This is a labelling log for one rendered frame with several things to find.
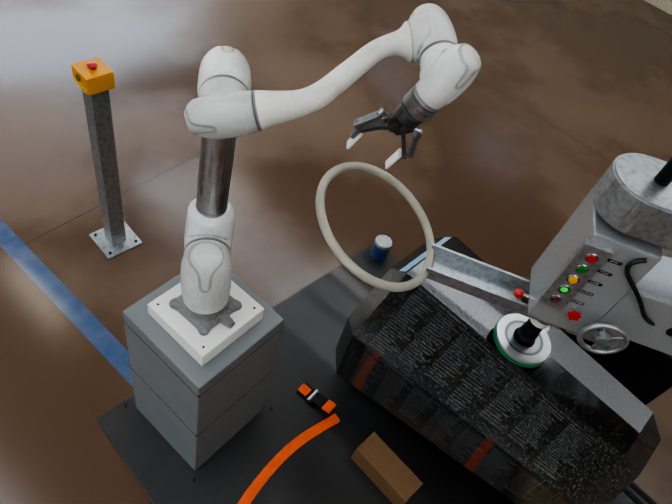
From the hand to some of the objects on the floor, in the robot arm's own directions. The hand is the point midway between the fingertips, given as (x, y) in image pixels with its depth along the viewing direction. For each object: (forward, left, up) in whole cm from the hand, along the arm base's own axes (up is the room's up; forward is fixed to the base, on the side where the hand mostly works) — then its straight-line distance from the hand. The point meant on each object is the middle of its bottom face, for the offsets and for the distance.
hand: (369, 153), depth 166 cm
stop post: (-6, +133, -146) cm, 197 cm away
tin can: (+98, +29, -148) cm, 180 cm away
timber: (-2, -51, -152) cm, 160 cm away
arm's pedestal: (-38, +29, -150) cm, 158 cm away
